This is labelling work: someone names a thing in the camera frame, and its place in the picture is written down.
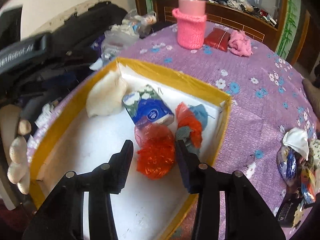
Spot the orange blue scrunchie bundle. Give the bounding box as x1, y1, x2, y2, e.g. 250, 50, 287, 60
175, 102, 208, 156

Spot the orange tinsel ball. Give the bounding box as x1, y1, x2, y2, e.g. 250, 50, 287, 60
135, 123, 176, 180

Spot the blue tissue pack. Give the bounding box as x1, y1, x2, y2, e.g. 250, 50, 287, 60
122, 85, 174, 127

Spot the left white gloved hand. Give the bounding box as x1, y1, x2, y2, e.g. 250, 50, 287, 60
1, 105, 31, 195

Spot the black sofa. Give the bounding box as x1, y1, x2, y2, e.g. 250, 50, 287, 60
1, 1, 127, 107

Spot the cream white cloth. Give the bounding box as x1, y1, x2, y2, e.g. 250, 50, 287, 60
86, 70, 127, 118

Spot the purple floral tablecloth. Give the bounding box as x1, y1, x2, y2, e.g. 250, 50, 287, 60
26, 21, 318, 240

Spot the clear plastic bag pile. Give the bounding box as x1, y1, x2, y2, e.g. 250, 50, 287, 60
100, 9, 157, 60

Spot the yellow-rimmed white box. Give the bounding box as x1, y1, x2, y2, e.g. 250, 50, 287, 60
29, 56, 233, 240

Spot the brown knit hat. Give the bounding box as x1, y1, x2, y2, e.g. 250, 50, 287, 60
302, 79, 320, 118

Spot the pink fluffy cloth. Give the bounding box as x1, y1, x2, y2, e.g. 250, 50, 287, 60
228, 30, 253, 57

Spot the dark red pouch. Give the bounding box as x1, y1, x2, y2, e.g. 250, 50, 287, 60
204, 28, 230, 51

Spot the pink knit-sleeved bottle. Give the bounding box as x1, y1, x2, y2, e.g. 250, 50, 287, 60
172, 0, 207, 50

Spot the wooden sideboard with clutter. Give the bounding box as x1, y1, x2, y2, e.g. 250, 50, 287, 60
152, 0, 277, 49

